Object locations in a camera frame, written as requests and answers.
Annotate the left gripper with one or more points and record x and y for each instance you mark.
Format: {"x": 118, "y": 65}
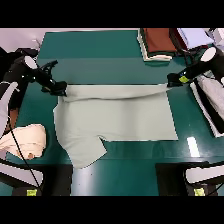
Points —
{"x": 56, "y": 88}

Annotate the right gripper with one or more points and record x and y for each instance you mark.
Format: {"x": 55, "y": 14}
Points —
{"x": 176, "y": 80}

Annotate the pale grey-green T-shirt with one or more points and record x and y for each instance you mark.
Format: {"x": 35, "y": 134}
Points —
{"x": 116, "y": 113}

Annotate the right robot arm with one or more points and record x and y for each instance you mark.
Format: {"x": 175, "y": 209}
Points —
{"x": 208, "y": 54}

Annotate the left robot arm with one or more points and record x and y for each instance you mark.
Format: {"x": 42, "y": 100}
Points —
{"x": 30, "y": 62}

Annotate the white garment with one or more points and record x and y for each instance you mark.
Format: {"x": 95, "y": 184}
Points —
{"x": 156, "y": 58}
{"x": 204, "y": 111}

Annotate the grey garment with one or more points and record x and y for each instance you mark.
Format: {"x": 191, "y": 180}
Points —
{"x": 213, "y": 91}

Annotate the rust brown garment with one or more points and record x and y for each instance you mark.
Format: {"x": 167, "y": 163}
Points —
{"x": 160, "y": 40}

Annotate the lavender garment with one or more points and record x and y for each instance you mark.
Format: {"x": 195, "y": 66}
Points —
{"x": 195, "y": 36}

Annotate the beige garment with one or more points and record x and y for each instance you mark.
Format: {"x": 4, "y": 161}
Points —
{"x": 28, "y": 138}

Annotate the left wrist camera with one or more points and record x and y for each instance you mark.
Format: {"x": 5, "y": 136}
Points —
{"x": 49, "y": 65}

